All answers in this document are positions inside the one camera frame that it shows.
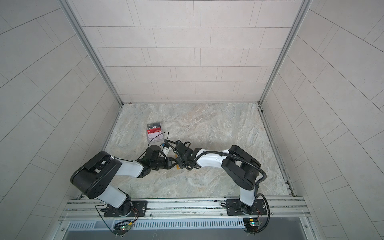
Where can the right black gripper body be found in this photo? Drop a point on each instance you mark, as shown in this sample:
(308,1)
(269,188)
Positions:
(182,162)

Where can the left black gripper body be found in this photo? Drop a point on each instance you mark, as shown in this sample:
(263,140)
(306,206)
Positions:
(161,163)

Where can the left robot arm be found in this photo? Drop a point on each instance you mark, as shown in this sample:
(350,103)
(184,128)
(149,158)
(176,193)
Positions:
(94,177)

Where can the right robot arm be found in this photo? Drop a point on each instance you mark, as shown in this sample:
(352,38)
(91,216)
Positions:
(243,169)

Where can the white VIP card in stand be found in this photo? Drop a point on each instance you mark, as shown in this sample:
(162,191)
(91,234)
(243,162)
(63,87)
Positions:
(155,137)

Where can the red card in stand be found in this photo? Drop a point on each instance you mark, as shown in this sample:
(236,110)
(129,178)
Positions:
(154,131)

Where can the clear acrylic card stand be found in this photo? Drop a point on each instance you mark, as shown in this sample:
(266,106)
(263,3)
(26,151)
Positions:
(154,132)

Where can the black VIP card in stand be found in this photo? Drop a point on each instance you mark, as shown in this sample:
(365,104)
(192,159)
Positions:
(153,125)

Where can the left green circuit board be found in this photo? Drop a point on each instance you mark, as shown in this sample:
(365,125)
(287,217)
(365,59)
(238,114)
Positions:
(123,227)

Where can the green circuit board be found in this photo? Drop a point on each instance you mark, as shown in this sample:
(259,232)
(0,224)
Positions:
(251,225)
(123,227)

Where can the white ventilation grille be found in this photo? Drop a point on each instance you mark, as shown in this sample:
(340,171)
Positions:
(161,224)

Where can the right green circuit board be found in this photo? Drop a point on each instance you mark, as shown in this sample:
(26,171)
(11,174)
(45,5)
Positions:
(251,225)

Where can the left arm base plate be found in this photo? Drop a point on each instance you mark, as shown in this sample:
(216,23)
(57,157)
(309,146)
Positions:
(129,209)

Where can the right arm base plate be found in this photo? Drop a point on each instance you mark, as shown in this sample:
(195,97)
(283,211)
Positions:
(235,207)

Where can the aluminium mounting rail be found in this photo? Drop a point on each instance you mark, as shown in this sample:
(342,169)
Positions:
(190,208)

